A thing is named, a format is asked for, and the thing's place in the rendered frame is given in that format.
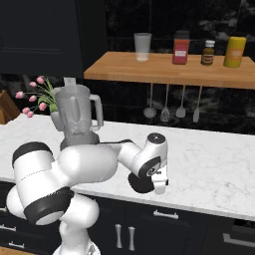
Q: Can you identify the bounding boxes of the silver door handle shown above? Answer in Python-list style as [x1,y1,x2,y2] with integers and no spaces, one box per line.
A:
[127,226,136,252]
[115,223,124,250]

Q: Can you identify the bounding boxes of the white wall socket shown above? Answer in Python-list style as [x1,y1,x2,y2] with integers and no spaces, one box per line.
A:
[63,77,77,88]

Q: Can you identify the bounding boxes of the clear grey blender jug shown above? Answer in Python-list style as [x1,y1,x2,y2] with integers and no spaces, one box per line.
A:
[54,84,105,137]

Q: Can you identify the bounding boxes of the dark cupboard door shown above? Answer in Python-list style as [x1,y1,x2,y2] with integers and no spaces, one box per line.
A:
[125,222,209,255]
[87,196,127,255]

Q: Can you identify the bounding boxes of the clear drinking glass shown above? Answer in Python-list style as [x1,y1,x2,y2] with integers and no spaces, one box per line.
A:
[132,32,153,63]

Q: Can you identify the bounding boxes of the dark grey blender base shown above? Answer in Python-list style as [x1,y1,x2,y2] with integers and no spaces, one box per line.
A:
[59,131,101,152]

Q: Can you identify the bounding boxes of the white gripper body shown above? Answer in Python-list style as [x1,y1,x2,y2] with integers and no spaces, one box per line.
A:
[152,178,168,196]

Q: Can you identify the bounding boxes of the yellow can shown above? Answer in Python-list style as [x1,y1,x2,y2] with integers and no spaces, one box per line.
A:
[222,36,248,69]

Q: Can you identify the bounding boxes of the wooden wall shelf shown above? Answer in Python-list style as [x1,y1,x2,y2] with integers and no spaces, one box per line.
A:
[83,51,255,91]

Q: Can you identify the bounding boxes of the silver dishwasher handle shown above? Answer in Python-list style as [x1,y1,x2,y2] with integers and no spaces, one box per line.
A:
[222,232,255,249]

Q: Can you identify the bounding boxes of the red jar with dark lid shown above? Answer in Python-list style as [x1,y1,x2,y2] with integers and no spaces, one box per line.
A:
[171,30,191,66]

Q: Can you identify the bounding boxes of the grey hanging ladle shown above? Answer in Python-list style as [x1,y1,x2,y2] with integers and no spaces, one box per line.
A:
[142,83,157,120]

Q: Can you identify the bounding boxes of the brown wooden block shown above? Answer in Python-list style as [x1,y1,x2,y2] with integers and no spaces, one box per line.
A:
[0,90,22,126]

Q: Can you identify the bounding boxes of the grey hanging narrow spatula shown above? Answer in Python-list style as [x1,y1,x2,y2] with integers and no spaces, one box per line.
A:
[192,85,203,124]

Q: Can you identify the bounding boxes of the grey hanging wide spatula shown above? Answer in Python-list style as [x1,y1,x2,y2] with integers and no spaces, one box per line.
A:
[174,84,187,120]

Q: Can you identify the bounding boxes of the dark bottle with white cap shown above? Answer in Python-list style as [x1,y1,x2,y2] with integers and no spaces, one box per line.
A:
[200,39,216,67]

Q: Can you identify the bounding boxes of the dark dishwasher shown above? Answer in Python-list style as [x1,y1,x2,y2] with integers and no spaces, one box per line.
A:
[206,216,255,255]

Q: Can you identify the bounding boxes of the dark wall cupboard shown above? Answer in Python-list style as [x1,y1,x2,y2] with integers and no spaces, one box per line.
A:
[0,0,109,80]

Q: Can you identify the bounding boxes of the grey hanging slotted spatula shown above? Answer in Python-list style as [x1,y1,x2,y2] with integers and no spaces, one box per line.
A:
[159,83,171,123]

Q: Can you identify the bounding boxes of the dark drawer front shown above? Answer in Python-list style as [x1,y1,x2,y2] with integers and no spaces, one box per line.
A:
[0,213,41,237]
[0,230,63,255]
[125,198,210,230]
[0,180,17,217]

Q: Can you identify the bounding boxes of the pink tulips in white vase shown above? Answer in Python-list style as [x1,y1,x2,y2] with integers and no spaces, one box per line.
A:
[14,75,65,132]

